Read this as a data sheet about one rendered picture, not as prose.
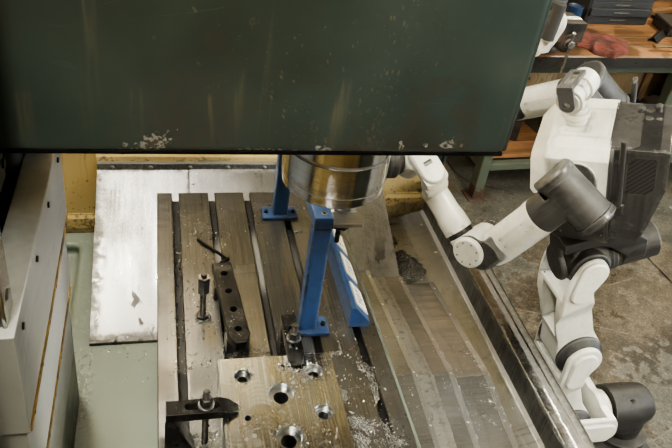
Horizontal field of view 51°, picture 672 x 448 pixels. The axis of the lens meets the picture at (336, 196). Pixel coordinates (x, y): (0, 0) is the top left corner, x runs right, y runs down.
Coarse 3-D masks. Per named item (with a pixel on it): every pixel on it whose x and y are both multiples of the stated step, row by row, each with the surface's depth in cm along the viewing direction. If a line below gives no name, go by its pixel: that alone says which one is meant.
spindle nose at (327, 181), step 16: (288, 160) 101; (304, 160) 98; (320, 160) 96; (336, 160) 96; (352, 160) 96; (368, 160) 97; (384, 160) 101; (288, 176) 102; (304, 176) 99; (320, 176) 98; (336, 176) 97; (352, 176) 98; (368, 176) 99; (384, 176) 103; (304, 192) 101; (320, 192) 99; (336, 192) 99; (352, 192) 99; (368, 192) 101; (336, 208) 101
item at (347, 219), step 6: (336, 216) 144; (342, 216) 145; (348, 216) 145; (354, 216) 145; (360, 216) 146; (336, 222) 143; (342, 222) 143; (348, 222) 143; (354, 222) 144; (360, 222) 144
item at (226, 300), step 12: (216, 264) 165; (228, 264) 166; (216, 276) 162; (228, 276) 162; (216, 288) 161; (228, 288) 159; (228, 300) 156; (240, 300) 156; (228, 312) 153; (240, 312) 153; (228, 324) 150; (240, 324) 150; (228, 336) 148; (240, 336) 147; (228, 348) 150; (240, 348) 147
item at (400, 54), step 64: (0, 0) 71; (64, 0) 72; (128, 0) 73; (192, 0) 74; (256, 0) 76; (320, 0) 77; (384, 0) 79; (448, 0) 81; (512, 0) 82; (0, 64) 74; (64, 64) 76; (128, 64) 77; (192, 64) 79; (256, 64) 80; (320, 64) 82; (384, 64) 84; (448, 64) 85; (512, 64) 87; (0, 128) 78; (64, 128) 80; (128, 128) 82; (192, 128) 83; (256, 128) 85; (320, 128) 87; (384, 128) 89; (448, 128) 91; (512, 128) 94
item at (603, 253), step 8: (592, 248) 183; (600, 248) 184; (608, 248) 184; (568, 256) 184; (576, 256) 183; (584, 256) 182; (592, 256) 181; (600, 256) 182; (608, 256) 184; (568, 264) 184; (576, 264) 182; (608, 264) 184; (568, 272) 185
